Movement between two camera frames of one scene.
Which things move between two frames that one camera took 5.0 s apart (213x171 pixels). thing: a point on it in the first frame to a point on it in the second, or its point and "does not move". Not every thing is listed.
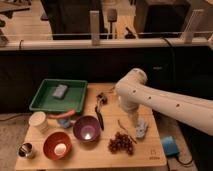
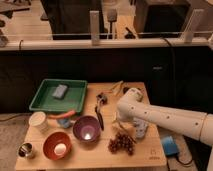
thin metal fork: x=124 y=128 does not move
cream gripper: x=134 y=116 to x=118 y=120
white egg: x=60 y=149 does not move
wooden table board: x=103 y=135 does not move
